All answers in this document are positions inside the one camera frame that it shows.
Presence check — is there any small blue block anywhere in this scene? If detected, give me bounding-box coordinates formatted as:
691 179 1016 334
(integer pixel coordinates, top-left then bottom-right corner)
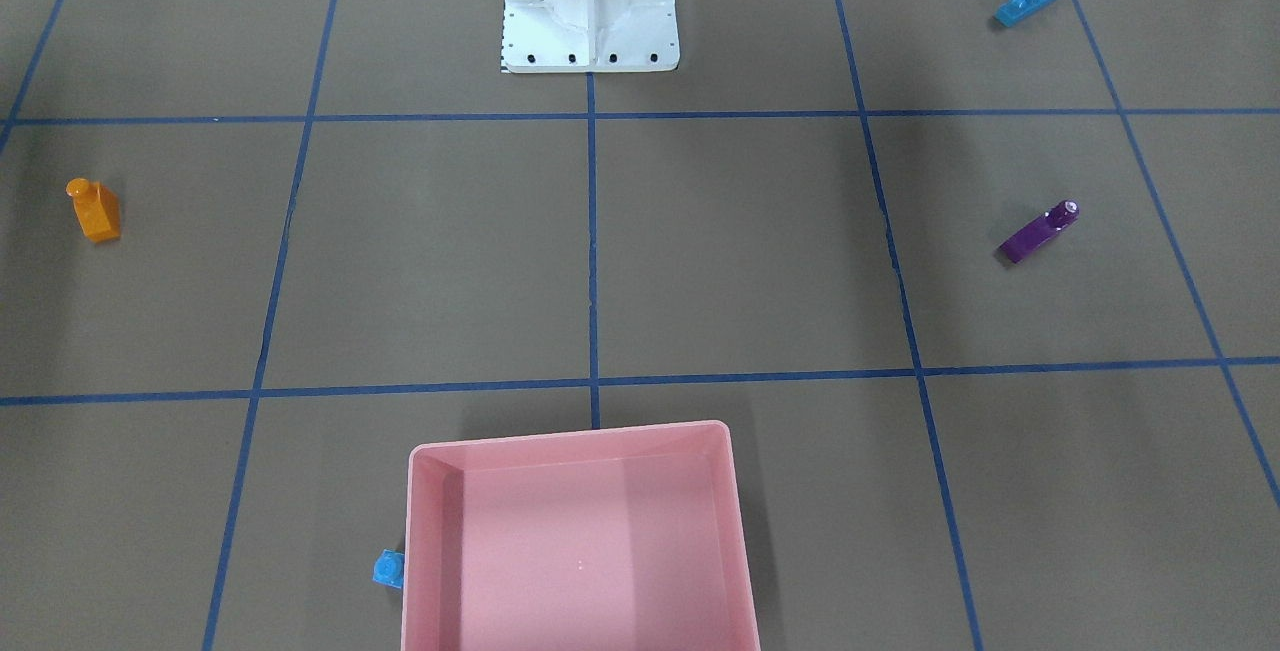
371 549 406 590

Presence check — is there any purple block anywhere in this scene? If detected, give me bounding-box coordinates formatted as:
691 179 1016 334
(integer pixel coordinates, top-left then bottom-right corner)
998 200 1080 263

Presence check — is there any orange block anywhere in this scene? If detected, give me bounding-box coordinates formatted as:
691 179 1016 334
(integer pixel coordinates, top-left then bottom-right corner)
65 178 122 244

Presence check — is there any pink plastic box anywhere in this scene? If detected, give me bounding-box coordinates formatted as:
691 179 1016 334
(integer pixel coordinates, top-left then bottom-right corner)
399 420 762 650

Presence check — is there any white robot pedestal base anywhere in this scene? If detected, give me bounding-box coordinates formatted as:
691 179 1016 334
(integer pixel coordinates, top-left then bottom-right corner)
500 0 681 74

